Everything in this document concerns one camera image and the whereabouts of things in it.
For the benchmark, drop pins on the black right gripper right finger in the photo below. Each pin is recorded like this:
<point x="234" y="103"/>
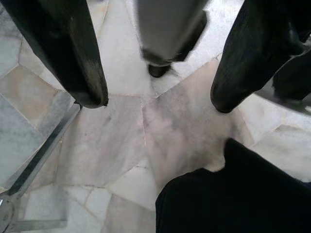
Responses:
<point x="243" y="60"/>

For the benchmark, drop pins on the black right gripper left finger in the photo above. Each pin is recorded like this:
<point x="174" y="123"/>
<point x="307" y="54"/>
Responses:
<point x="63" y="48"/>

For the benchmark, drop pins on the silver metal clothes rack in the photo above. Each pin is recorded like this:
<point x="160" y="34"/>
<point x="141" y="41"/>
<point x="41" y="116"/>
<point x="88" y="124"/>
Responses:
<point x="41" y="150"/>

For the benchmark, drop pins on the black garment with gold logo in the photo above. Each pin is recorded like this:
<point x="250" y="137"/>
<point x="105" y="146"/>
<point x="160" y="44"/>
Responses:
<point x="230" y="199"/>

